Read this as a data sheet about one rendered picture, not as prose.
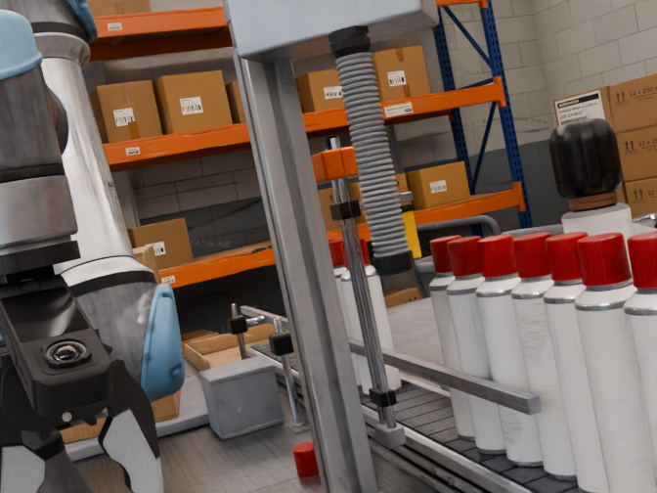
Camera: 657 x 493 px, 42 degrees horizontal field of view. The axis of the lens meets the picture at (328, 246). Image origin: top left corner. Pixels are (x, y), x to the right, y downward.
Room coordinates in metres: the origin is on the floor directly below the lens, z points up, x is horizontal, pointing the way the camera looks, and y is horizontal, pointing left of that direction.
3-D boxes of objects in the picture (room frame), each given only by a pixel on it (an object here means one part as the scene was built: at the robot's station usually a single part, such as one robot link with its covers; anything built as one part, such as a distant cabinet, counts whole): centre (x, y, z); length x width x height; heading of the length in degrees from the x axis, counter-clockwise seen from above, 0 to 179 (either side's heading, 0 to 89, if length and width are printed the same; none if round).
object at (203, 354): (1.86, 0.21, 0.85); 0.30 x 0.26 x 0.04; 18
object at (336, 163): (0.89, -0.05, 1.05); 0.10 x 0.04 x 0.33; 108
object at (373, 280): (1.10, -0.03, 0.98); 0.05 x 0.05 x 0.20
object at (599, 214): (1.07, -0.34, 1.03); 0.09 x 0.09 x 0.30
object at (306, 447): (0.99, 0.07, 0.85); 0.03 x 0.03 x 0.03
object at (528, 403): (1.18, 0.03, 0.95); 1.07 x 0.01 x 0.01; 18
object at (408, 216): (0.91, -0.08, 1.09); 0.03 x 0.01 x 0.06; 108
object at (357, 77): (0.73, -0.05, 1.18); 0.04 x 0.04 x 0.21
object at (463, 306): (0.80, -0.13, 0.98); 0.05 x 0.05 x 0.20
